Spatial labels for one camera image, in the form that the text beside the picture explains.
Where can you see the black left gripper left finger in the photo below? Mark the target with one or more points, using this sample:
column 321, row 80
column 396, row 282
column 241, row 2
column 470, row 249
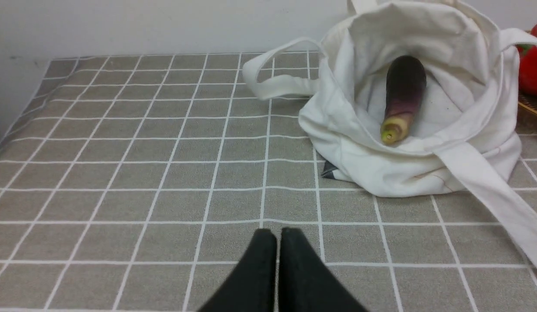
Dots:
column 250, row 287

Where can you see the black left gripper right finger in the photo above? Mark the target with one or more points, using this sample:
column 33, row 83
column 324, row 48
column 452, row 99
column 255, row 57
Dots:
column 305, row 283

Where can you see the white cloth tote bag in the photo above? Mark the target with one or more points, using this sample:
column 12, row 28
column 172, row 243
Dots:
column 464, row 136

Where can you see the grey checkered tablecloth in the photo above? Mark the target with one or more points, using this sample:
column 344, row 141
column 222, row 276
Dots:
column 134, row 183

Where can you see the purple eggplant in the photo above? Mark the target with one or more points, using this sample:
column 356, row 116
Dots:
column 405, row 87

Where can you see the amber glass plate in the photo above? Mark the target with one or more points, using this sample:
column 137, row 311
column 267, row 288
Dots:
column 527, row 105

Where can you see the red bell pepper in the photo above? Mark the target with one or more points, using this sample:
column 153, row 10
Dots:
column 528, row 69

